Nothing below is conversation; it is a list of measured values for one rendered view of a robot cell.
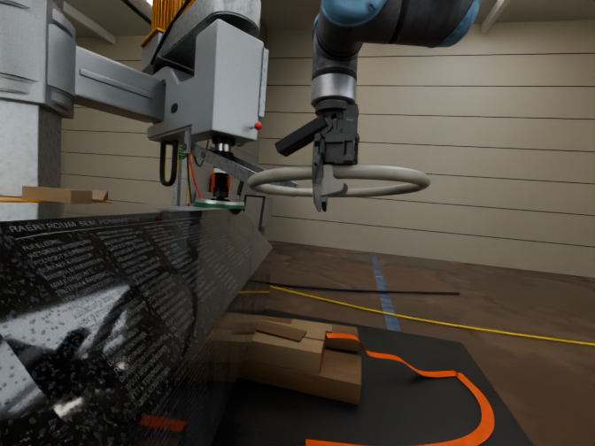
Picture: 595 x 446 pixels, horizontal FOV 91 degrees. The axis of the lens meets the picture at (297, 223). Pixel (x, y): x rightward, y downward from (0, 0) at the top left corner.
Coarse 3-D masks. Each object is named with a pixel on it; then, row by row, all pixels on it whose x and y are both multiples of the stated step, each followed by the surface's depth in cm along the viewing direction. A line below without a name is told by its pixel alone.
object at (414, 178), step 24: (288, 168) 62; (336, 168) 58; (360, 168) 58; (384, 168) 59; (264, 192) 91; (288, 192) 99; (312, 192) 103; (360, 192) 101; (384, 192) 95; (408, 192) 86
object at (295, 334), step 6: (264, 324) 148; (270, 324) 148; (276, 324) 149; (258, 330) 141; (264, 330) 141; (270, 330) 142; (276, 330) 142; (282, 330) 143; (288, 330) 143; (294, 330) 144; (300, 330) 144; (276, 336) 138; (282, 336) 137; (288, 336) 137; (294, 336) 137; (300, 336) 138
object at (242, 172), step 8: (184, 144) 135; (192, 144) 137; (192, 152) 137; (200, 152) 131; (208, 152) 125; (208, 160) 125; (216, 160) 120; (224, 160) 115; (240, 160) 127; (224, 168) 115; (232, 168) 111; (240, 168) 107; (248, 168) 123; (256, 168) 119; (240, 176) 107; (248, 176) 103; (272, 184) 94; (280, 184) 108; (288, 184) 104; (296, 184) 101
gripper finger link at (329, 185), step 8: (328, 168) 57; (328, 176) 57; (320, 184) 56; (328, 184) 56; (336, 184) 56; (320, 192) 56; (328, 192) 56; (336, 192) 56; (320, 200) 57; (320, 208) 57
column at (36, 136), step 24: (0, 120) 112; (24, 120) 114; (48, 120) 122; (0, 144) 113; (24, 144) 115; (48, 144) 123; (0, 168) 114; (24, 168) 116; (48, 168) 124; (0, 192) 114
